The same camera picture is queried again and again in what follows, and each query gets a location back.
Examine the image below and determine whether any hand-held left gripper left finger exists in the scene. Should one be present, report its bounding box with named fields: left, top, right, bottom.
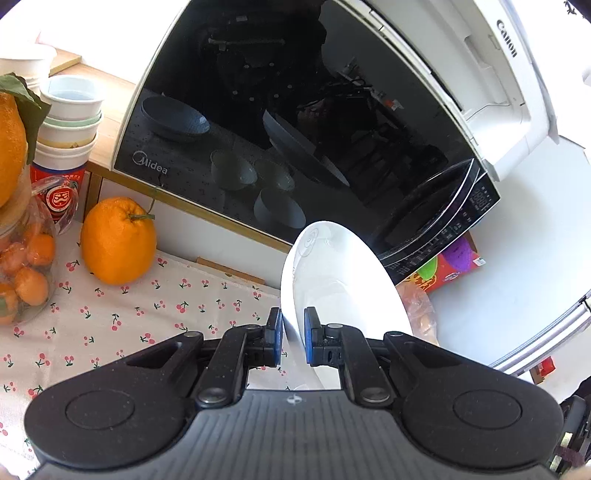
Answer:
left=124, top=307, right=283, bottom=409

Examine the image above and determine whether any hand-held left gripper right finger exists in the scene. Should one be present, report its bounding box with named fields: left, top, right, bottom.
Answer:
left=303, top=306, right=466, bottom=407

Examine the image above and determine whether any white plate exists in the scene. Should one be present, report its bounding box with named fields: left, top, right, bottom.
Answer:
left=280, top=220, right=415, bottom=392

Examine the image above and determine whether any grey refrigerator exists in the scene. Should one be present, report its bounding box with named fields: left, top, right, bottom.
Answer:
left=434, top=138, right=591, bottom=376

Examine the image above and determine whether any clear plastic bag of fruit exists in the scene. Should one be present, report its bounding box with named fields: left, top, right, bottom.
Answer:
left=397, top=281, right=439, bottom=347

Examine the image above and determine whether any cherry print tablecloth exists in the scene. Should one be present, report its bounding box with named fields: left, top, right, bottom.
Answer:
left=0, top=231, right=301, bottom=462

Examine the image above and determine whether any red gift box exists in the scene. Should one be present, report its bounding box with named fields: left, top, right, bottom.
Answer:
left=399, top=231, right=483, bottom=296

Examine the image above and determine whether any black microwave oven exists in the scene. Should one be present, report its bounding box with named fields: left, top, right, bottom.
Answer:
left=112, top=0, right=502, bottom=286

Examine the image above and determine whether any pile of small mandarins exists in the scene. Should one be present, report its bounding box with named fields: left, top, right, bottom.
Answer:
left=0, top=233, right=57, bottom=324

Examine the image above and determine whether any red paper cup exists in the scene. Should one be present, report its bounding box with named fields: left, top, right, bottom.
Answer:
left=30, top=164, right=88, bottom=223

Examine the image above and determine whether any stack of paper cups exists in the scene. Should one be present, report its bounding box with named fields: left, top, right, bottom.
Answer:
left=34, top=75, right=105, bottom=169

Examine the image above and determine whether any white printer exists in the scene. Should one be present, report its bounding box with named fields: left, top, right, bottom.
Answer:
left=365, top=0, right=561, bottom=183

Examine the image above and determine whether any large orange with leaves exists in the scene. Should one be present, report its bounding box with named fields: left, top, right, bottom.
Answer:
left=0, top=73, right=51, bottom=208

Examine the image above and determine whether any white paper tub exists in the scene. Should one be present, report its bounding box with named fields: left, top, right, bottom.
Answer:
left=0, top=44, right=58, bottom=95

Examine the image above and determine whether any glass jar with handle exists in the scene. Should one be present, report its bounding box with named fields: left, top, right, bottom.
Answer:
left=0, top=175, right=86, bottom=326

